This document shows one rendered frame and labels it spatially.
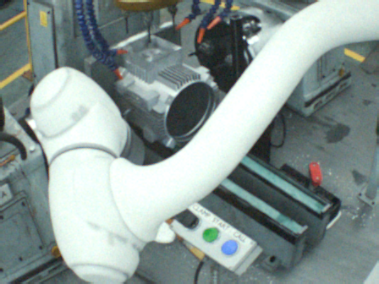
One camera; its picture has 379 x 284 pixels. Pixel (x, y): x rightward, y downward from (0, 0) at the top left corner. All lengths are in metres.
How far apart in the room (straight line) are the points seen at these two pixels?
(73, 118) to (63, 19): 0.78
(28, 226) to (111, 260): 0.58
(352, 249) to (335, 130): 0.52
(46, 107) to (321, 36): 0.36
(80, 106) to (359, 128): 1.22
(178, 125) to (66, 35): 0.41
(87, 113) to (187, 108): 0.83
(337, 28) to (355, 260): 0.79
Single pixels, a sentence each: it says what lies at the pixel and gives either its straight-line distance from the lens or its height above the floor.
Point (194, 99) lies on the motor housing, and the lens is 1.49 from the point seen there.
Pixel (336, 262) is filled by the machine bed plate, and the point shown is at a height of 0.80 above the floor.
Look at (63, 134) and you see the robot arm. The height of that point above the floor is 1.41.
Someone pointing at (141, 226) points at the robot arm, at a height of 1.37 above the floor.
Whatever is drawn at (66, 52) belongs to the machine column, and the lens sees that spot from 1.49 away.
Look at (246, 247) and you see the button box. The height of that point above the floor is 1.07.
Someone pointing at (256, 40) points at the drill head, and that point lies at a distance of 1.50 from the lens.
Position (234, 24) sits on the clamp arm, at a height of 1.23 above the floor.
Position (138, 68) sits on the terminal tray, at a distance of 1.41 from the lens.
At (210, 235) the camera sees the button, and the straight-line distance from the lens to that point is 1.01.
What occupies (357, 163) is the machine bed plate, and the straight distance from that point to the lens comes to 1.62.
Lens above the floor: 1.81
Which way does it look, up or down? 38 degrees down
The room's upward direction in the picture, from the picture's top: 3 degrees counter-clockwise
